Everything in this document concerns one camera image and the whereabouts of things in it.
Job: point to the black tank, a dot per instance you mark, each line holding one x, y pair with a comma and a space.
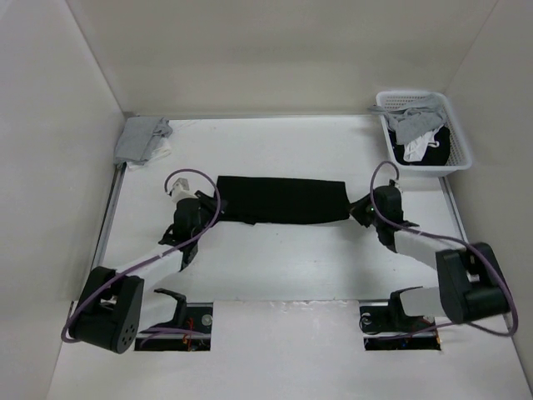
434, 157
279, 200

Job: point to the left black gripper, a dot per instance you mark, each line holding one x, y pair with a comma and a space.
209, 203

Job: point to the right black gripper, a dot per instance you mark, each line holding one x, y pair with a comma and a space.
356, 210

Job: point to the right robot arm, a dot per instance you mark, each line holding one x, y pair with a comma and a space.
470, 282

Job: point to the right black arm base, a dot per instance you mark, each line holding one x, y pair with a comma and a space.
382, 332

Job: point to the grey tank top in basket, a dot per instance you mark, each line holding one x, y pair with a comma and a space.
414, 119

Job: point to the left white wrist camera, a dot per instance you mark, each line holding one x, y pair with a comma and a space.
180, 190

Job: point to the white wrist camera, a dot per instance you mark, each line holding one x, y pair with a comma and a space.
180, 190
394, 183

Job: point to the white plastic laundry basket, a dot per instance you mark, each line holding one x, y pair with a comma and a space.
460, 154

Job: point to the white tank top in basket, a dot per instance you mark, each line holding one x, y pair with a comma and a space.
415, 150

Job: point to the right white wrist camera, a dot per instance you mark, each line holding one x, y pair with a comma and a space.
394, 183

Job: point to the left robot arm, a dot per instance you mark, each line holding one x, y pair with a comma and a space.
126, 306

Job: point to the folded white tank top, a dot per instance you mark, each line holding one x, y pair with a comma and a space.
162, 150

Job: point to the folded grey tank top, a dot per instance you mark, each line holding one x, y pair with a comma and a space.
140, 137

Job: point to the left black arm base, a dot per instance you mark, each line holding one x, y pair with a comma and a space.
169, 323

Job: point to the black tank top in basket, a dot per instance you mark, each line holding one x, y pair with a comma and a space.
434, 157

